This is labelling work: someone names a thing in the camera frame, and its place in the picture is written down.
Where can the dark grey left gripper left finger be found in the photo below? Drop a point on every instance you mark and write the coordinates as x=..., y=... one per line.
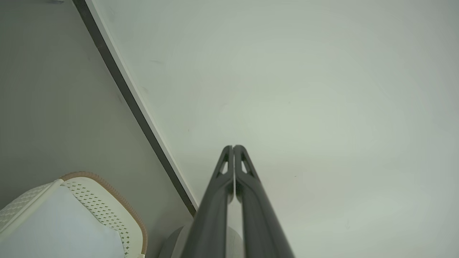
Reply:
x=211, y=222

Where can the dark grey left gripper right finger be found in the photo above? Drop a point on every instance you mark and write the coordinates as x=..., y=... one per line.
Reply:
x=260, y=225

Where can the grey white rounded robot base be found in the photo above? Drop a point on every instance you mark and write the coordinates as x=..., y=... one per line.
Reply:
x=175, y=245

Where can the white perforated laundry basket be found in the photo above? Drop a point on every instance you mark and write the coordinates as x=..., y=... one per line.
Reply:
x=104, y=200

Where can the white and black baseboard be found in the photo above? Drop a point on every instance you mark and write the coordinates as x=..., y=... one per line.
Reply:
x=132, y=100

